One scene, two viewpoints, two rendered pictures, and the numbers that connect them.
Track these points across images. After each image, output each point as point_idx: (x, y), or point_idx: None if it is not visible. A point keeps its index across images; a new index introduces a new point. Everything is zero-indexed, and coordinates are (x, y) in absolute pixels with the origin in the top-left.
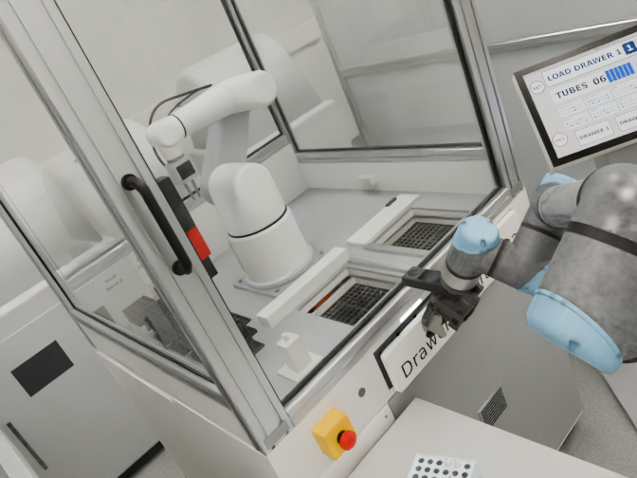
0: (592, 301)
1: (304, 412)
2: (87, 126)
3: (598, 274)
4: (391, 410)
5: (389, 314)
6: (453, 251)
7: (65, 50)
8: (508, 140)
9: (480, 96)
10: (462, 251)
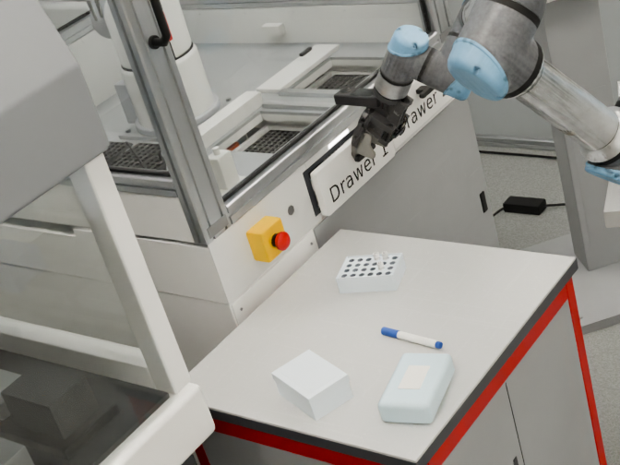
0: (489, 40)
1: (242, 211)
2: None
3: (493, 22)
4: (316, 239)
5: (318, 136)
6: (387, 57)
7: None
8: None
9: None
10: (396, 54)
